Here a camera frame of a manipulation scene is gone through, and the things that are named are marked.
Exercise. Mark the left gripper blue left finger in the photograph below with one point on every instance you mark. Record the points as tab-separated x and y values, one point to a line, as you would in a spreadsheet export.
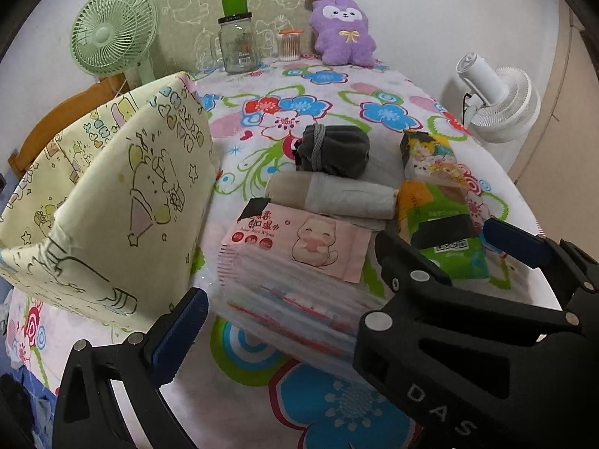
173	334

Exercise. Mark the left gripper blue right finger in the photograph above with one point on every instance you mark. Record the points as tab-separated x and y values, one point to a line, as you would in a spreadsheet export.
535	251

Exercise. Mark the green orange tissue pack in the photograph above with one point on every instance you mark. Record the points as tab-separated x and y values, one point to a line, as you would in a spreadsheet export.
435	220

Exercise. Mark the yellow cartoon tissue pack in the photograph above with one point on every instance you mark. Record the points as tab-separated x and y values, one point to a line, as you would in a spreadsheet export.
430	159

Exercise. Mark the pink wet wipes pack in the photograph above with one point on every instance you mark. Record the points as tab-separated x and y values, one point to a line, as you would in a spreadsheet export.
295	279

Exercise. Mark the white beige bag roll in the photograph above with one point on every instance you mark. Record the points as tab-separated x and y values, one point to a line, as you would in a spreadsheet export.
331	195

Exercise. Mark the grey socks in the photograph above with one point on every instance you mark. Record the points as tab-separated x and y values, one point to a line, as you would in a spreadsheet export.
340	150

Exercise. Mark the floral tablecloth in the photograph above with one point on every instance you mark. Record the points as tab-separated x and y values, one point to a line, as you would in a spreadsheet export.
234	391

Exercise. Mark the white standing fan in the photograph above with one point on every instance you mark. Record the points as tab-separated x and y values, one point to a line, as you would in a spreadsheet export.
497	105

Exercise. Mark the yellow fabric storage box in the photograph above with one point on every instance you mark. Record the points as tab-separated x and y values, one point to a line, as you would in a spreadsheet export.
105	222

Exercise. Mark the purple plush bunny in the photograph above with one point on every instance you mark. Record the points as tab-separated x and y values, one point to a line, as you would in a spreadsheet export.
342	35

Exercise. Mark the glass mason jar mug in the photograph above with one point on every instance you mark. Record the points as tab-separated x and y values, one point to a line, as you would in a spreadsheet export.
235	44

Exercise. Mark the toothpick jar orange lid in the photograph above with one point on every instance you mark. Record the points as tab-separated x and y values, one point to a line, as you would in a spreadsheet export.
289	45

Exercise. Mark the green desk fan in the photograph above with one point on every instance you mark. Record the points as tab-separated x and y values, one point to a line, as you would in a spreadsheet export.
110	37

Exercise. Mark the green patterned cardboard panel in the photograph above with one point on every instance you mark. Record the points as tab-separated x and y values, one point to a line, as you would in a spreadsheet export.
190	32

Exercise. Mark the green cup on jar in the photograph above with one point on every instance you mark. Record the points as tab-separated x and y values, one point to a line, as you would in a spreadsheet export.
234	7

